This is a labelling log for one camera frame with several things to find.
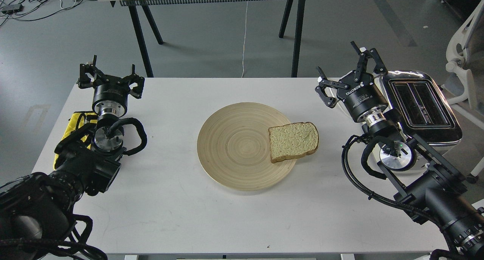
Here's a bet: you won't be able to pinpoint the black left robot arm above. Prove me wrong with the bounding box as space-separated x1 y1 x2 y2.
0 56 147 260

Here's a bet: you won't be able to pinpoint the white office chair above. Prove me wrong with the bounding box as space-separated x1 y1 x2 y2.
441 0 484 184

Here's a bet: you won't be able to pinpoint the cream and chrome toaster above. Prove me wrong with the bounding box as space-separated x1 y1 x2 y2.
372 70 463 173

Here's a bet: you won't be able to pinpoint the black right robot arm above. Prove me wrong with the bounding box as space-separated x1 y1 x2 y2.
315 42 484 260

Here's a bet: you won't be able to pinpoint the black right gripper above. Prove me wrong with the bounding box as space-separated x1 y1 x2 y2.
315 41 388 123

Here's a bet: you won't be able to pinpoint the slice of white bread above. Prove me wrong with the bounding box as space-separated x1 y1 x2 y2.
268 122 319 163

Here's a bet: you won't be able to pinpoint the round wooden plate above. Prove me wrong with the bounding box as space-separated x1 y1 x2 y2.
197 103 296 191

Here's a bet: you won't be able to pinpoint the white hanging cable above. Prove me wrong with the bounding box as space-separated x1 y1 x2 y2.
241 1 249 78

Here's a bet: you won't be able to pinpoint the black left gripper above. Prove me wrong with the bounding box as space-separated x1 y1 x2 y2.
78 55 145 113

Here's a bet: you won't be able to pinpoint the floor cables and power strips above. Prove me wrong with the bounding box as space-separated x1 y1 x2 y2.
0 0 101 28

